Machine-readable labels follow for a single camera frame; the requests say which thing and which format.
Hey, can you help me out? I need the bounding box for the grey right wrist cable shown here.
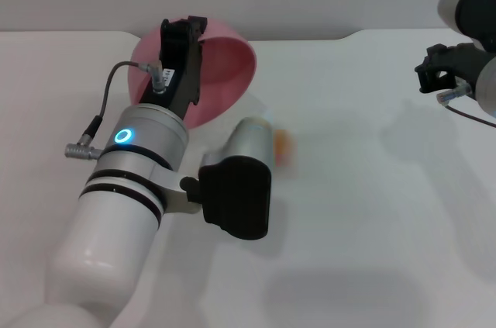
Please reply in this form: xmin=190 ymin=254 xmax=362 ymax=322
xmin=435 ymin=84 xmax=496 ymax=130

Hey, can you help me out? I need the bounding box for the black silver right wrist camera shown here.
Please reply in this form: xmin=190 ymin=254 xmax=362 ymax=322
xmin=436 ymin=0 xmax=496 ymax=53

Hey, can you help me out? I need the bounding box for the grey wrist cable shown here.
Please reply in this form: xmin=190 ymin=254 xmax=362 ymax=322
xmin=64 ymin=60 xmax=168 ymax=161
xmin=435 ymin=84 xmax=496 ymax=130

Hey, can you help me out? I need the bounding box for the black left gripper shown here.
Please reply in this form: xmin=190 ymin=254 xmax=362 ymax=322
xmin=138 ymin=15 xmax=209 ymax=120

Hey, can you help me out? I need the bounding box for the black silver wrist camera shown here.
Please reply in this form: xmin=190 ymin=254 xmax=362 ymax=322
xmin=436 ymin=0 xmax=496 ymax=53
xmin=179 ymin=116 xmax=278 ymax=242

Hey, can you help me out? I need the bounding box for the grey left wrist cable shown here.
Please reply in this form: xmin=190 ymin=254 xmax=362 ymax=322
xmin=64 ymin=60 xmax=168 ymax=161

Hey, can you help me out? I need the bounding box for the pink plastic bowl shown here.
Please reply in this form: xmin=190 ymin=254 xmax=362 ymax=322
xmin=127 ymin=16 xmax=258 ymax=130

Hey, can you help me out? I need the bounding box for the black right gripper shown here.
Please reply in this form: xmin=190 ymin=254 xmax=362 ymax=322
xmin=414 ymin=42 xmax=490 ymax=95

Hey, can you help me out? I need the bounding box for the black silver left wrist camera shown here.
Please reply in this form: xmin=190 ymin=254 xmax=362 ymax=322
xmin=179 ymin=116 xmax=278 ymax=242

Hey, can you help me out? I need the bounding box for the orange striped bread loaf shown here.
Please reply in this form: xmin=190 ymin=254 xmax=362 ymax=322
xmin=272 ymin=129 xmax=298 ymax=169

